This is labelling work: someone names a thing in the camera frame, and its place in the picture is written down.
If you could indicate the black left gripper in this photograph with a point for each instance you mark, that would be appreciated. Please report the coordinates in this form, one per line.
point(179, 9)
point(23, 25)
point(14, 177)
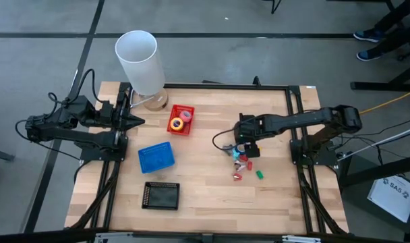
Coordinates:
point(121, 116)

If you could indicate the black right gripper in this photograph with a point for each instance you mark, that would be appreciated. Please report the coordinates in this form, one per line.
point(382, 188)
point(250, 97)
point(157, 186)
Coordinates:
point(250, 131)

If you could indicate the teal staple remover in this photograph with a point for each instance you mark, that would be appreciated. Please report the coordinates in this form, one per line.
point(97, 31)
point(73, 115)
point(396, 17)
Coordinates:
point(236, 155)

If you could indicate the dark grey staple remover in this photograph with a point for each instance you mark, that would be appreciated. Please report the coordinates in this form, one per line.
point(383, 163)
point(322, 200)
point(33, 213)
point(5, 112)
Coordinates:
point(227, 148)

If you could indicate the red mini stapler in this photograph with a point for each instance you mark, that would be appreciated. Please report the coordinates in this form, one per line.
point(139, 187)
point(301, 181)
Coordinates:
point(249, 166)

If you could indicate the pink staple remover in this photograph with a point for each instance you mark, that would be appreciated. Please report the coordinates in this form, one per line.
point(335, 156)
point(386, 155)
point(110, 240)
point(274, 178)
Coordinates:
point(238, 166)

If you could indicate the yellow tape roll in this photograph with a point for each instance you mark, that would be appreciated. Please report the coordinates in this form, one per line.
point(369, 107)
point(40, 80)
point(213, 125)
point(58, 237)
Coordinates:
point(171, 124)

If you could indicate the red plastic basket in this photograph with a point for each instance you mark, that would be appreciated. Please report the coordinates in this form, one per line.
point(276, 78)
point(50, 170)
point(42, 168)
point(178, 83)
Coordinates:
point(173, 113)

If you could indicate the blue plastic basket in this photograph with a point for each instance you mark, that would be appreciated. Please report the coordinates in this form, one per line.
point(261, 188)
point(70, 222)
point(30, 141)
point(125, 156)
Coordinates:
point(156, 158)

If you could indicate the green mini stapler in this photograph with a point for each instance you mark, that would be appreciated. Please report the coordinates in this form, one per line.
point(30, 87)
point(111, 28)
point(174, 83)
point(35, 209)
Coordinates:
point(259, 175)

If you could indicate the pink tape roll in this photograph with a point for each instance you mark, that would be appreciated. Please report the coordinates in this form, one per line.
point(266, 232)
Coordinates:
point(181, 116)

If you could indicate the black plastic basket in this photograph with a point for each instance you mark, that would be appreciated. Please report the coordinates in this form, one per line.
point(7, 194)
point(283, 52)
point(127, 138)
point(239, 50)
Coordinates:
point(161, 196)

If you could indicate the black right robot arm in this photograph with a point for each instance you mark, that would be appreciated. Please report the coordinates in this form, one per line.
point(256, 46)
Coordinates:
point(302, 119)

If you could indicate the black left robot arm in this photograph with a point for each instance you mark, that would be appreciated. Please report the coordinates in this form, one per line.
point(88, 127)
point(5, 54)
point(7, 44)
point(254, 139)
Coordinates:
point(90, 138)

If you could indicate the table lamp white cylinder shade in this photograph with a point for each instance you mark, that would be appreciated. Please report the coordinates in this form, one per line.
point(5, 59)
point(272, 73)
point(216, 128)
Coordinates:
point(141, 67)

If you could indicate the black tripod legs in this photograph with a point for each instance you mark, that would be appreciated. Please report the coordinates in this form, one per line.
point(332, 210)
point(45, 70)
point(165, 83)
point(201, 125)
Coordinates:
point(273, 8)

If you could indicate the black metal stand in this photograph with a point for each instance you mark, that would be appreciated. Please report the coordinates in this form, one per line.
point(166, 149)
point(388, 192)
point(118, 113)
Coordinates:
point(377, 86)
point(377, 170)

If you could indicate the person's foot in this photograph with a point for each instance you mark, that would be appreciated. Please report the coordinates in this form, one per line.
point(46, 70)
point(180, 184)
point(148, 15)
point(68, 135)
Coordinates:
point(368, 55)
point(367, 35)

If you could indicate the black crossbar with silver brackets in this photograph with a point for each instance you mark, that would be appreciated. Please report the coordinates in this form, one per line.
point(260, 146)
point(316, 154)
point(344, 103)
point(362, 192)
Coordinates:
point(39, 236)

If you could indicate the white paper sign SA5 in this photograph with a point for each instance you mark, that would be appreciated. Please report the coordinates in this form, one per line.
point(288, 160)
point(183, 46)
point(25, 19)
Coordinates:
point(394, 199)

